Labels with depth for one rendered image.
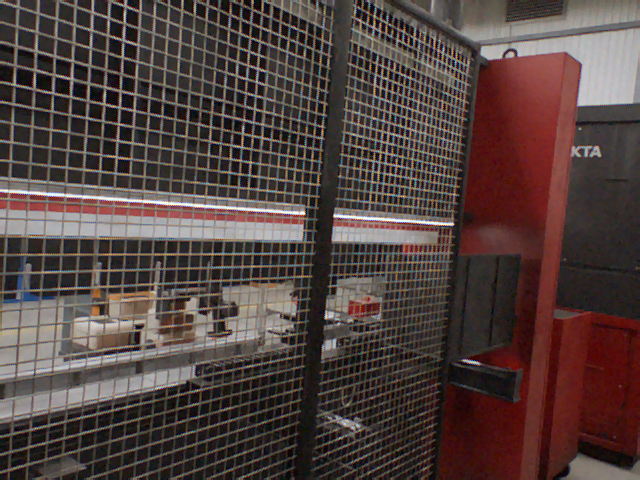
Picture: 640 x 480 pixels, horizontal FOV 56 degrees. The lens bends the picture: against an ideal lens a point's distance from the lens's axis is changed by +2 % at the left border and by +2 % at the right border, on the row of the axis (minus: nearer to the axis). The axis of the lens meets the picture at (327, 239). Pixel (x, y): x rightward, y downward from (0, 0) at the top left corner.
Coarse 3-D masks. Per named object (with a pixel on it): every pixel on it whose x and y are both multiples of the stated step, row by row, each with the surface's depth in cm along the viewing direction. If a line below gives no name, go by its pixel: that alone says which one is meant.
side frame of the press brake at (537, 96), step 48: (480, 96) 303; (528, 96) 287; (576, 96) 294; (480, 144) 302; (528, 144) 287; (480, 192) 302; (528, 192) 286; (480, 240) 301; (528, 240) 286; (528, 288) 285; (528, 336) 285; (432, 384) 318; (528, 384) 285; (432, 432) 318; (480, 432) 300; (528, 432) 291
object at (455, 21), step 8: (440, 0) 282; (448, 0) 262; (456, 0) 281; (464, 0) 285; (432, 8) 287; (440, 8) 282; (448, 8) 262; (456, 8) 281; (440, 16) 282; (448, 16) 262; (456, 16) 281; (448, 24) 262; (456, 24) 282
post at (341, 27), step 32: (352, 0) 128; (320, 32) 128; (320, 96) 128; (320, 128) 128; (320, 160) 128; (320, 192) 128; (320, 224) 128; (320, 256) 129; (320, 288) 130; (320, 320) 131; (320, 352) 132; (288, 416) 133
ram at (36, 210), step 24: (0, 192) 147; (24, 216) 151; (48, 216) 156; (72, 216) 161; (120, 216) 172; (144, 216) 178; (216, 216) 199; (240, 216) 207; (288, 216) 226; (336, 240) 250; (384, 240) 278; (408, 240) 294; (432, 240) 312
